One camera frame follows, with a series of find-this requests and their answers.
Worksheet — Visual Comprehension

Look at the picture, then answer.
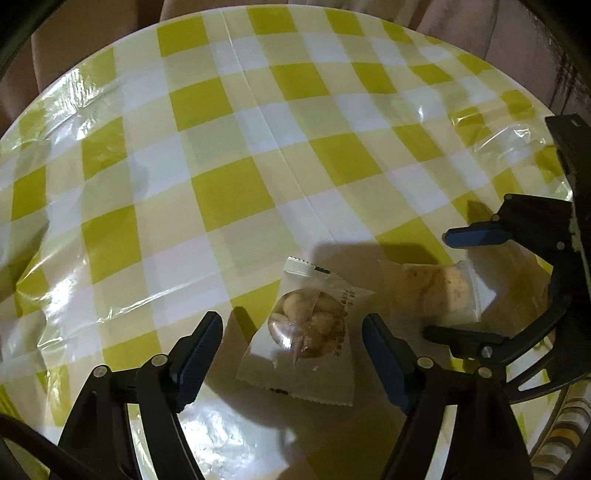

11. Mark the clear cookie packet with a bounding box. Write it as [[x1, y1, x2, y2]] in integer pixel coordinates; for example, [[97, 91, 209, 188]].
[[380, 260, 483, 327]]

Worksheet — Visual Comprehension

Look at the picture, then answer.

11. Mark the white nut packet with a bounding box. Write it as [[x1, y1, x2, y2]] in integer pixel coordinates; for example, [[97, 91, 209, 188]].
[[236, 257, 374, 406]]

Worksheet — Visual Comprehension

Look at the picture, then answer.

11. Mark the striped cushion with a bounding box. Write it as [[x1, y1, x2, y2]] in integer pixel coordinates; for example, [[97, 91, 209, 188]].
[[532, 377, 590, 479]]

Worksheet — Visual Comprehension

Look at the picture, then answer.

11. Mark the beige curtain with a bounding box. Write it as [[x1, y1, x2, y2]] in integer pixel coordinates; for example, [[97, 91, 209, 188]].
[[1, 1, 590, 129]]

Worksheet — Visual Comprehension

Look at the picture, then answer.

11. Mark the yellow checkered tablecloth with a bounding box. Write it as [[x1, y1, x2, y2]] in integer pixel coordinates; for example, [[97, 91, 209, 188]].
[[1, 6, 571, 479]]

